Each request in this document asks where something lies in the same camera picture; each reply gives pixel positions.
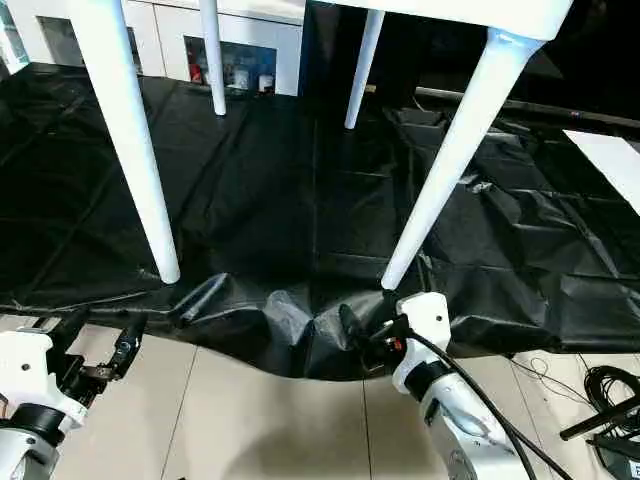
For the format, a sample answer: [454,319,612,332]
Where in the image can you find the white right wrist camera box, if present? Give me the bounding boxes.
[392,292,453,397]

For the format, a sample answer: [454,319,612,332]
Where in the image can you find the blue lit glass case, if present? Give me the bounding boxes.
[0,0,31,73]

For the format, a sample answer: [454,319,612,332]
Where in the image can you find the white glass-door cabinet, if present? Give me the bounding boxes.
[0,0,307,97]

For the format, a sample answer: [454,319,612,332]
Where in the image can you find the black floor cables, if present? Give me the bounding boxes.
[515,355,640,463]

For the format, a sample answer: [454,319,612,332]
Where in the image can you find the black table mat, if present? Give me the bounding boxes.
[0,62,640,383]

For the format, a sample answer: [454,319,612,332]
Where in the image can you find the black low cabinet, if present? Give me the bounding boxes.
[300,0,640,131]

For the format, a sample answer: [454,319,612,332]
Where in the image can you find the white flat sheet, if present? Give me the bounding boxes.
[562,128,640,216]

